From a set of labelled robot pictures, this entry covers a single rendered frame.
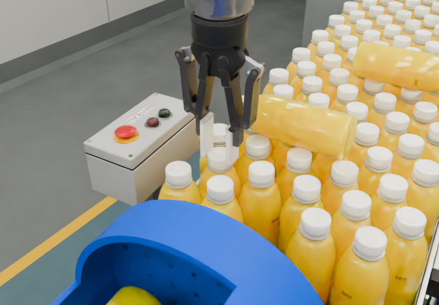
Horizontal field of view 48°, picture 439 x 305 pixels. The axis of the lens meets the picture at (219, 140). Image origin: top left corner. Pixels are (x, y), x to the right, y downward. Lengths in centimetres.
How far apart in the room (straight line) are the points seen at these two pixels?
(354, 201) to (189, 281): 27
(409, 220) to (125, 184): 43
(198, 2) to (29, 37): 313
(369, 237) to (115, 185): 41
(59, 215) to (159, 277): 184
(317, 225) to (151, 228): 26
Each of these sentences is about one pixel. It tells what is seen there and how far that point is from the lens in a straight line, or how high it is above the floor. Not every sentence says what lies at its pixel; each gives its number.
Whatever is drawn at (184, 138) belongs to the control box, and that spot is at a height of 105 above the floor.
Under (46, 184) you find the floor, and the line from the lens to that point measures 261.
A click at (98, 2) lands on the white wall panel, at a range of 405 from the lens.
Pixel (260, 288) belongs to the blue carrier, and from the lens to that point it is 43.
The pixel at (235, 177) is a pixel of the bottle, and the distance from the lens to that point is 78.
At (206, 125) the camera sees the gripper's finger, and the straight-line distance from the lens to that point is 73.
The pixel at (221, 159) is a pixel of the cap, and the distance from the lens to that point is 75.
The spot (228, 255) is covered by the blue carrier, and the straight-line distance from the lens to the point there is 43.
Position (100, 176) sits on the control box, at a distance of 84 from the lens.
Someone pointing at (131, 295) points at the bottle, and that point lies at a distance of 52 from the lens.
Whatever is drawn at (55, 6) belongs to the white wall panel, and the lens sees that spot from 380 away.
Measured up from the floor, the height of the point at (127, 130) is 111.
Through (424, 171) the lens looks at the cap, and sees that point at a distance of 79.
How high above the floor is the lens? 154
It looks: 34 degrees down
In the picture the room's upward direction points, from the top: straight up
